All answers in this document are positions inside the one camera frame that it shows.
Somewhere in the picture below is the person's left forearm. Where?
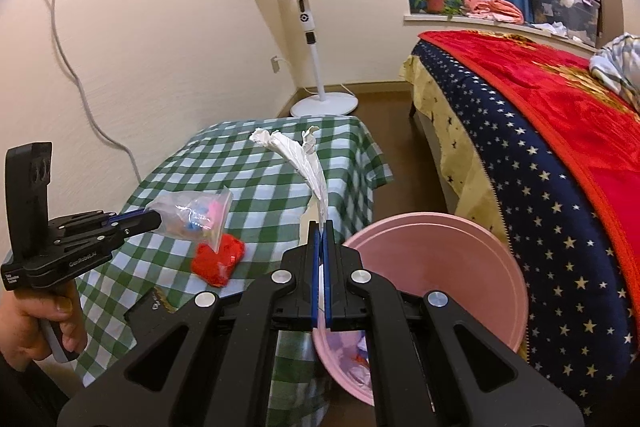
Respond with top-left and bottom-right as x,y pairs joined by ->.
0,352 -> 76,427

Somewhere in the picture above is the long white paper sheet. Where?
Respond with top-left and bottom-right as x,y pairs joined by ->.
249,124 -> 331,333

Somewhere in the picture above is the green checked tablecloth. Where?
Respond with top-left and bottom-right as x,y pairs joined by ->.
72,114 -> 396,427

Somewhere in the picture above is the white window sill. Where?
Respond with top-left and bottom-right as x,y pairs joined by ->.
402,12 -> 598,52

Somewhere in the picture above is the person's left hand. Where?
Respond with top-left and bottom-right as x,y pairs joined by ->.
0,281 -> 77,370

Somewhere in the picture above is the pink plastic basin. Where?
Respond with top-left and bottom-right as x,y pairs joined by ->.
312,213 -> 530,408

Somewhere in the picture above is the clear plastic zip bag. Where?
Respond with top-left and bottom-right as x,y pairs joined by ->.
147,187 -> 234,253

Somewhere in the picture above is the clear storage box with lid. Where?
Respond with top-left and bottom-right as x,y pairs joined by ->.
526,0 -> 601,42

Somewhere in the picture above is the yellow patterned bed sheet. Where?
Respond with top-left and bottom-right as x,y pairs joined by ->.
401,54 -> 511,253

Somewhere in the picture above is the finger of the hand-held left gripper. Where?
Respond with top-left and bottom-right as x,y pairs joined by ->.
55,213 -> 163,249
50,209 -> 151,230

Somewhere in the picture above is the blue striped duvet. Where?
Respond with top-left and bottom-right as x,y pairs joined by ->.
589,33 -> 640,110

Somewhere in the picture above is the pink folded cloth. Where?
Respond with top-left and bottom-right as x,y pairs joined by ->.
461,0 -> 524,24

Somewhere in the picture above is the red crumpled plastic bag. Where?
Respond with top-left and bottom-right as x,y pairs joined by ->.
191,233 -> 246,289

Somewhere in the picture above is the black packet with gold print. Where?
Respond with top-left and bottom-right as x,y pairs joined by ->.
124,286 -> 178,333

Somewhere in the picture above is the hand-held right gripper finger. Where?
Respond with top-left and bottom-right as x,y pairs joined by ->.
56,221 -> 325,427
324,221 -> 585,427

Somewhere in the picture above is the white crumpled cloth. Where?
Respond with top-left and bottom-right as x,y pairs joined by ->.
530,21 -> 568,38

